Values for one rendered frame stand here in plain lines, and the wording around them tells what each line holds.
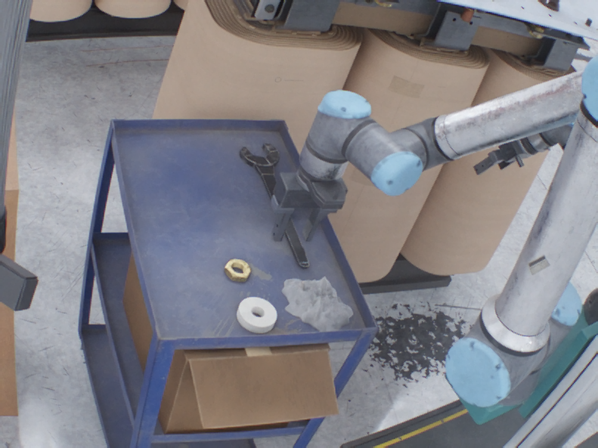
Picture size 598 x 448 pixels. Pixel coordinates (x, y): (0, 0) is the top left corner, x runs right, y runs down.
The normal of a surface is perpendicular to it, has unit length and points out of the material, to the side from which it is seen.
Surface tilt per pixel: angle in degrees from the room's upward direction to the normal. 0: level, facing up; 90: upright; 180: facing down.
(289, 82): 90
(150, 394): 90
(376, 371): 0
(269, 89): 90
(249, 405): 26
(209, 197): 0
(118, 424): 0
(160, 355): 90
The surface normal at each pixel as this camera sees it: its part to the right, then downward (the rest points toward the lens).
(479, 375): -0.71, 0.38
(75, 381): 0.29, -0.70
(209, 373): 0.40, -0.32
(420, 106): 0.36, 0.71
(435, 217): -0.52, 0.45
